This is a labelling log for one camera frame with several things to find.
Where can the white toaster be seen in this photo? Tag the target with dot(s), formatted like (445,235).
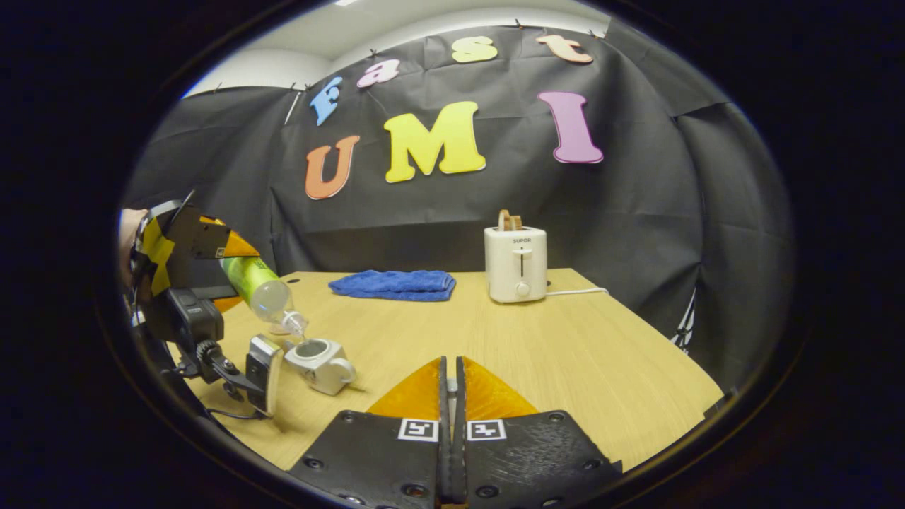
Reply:
(516,265)

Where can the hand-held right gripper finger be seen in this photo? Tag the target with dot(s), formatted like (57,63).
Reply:
(444,466)
(459,466)

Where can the green label water bottle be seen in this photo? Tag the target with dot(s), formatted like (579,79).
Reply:
(265,290)

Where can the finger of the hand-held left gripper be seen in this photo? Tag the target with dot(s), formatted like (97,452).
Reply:
(194,233)
(205,292)

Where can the blue folded towel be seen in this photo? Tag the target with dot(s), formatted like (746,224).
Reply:
(396,285)

